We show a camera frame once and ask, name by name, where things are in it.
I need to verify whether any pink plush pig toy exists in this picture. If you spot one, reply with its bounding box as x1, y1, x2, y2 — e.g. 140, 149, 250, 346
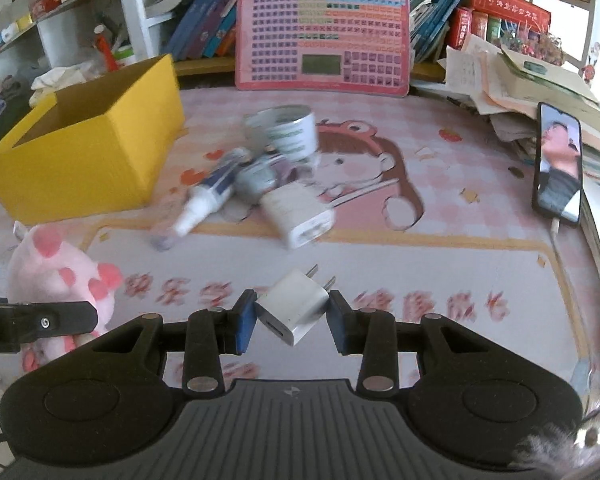
7, 223, 123, 373

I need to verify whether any small white charger plug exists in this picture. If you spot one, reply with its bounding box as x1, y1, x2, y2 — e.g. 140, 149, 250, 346
256, 264, 337, 347

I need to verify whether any large white power adapter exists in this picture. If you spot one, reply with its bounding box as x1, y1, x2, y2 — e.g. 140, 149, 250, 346
260, 182, 336, 249

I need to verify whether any blue white spray bottle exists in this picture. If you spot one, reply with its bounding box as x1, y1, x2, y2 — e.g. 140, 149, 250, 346
149, 146, 251, 252

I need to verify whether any clear packing tape roll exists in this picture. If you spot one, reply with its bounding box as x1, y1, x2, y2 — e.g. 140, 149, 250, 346
242, 105, 318, 162

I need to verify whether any yellow cardboard box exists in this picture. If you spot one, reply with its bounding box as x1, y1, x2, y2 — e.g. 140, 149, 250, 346
0, 55, 185, 224

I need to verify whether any white tissue pack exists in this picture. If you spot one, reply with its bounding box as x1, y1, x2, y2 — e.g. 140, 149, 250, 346
29, 62, 102, 108

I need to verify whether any black smartphone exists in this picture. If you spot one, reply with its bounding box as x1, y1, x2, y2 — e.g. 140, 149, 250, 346
532, 102, 583, 226

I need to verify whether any pink learning tablet board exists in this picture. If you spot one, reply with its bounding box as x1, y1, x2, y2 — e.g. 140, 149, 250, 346
235, 0, 411, 96

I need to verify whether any red white bottle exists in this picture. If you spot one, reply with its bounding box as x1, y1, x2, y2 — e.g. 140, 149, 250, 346
94, 24, 119, 73

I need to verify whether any stack of papers and books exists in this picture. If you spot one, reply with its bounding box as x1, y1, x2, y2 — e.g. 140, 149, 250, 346
412, 31, 600, 191

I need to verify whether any row of blue books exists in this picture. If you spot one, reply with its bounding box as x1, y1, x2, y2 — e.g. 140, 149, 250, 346
159, 0, 237, 62

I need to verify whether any red dictionary book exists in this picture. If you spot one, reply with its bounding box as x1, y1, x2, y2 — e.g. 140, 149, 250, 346
463, 0, 552, 32

